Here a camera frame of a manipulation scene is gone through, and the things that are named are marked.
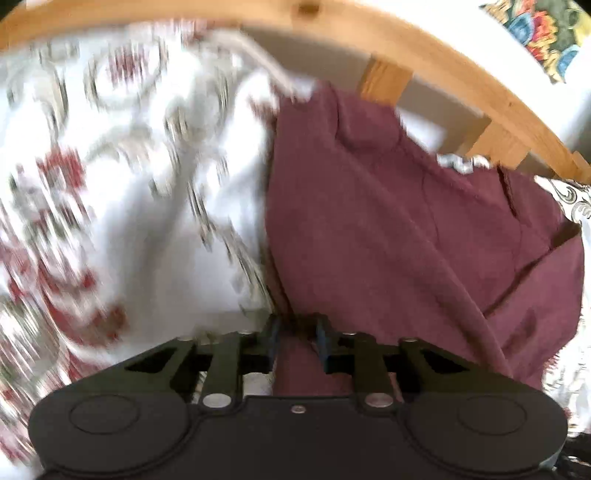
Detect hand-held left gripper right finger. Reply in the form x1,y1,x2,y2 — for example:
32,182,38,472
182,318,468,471
310,314,468,409

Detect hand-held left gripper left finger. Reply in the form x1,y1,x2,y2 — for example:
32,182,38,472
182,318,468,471
124,315,283,409

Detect colourful wall poster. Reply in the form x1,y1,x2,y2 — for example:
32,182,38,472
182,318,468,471
479,0,581,85

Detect wooden bed frame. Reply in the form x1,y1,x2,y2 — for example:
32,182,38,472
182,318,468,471
0,0,591,185

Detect white floral patterned blanket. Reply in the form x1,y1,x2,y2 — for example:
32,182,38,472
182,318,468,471
0,18,591,467

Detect maroon small garment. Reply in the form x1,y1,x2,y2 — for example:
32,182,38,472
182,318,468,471
264,82,586,398

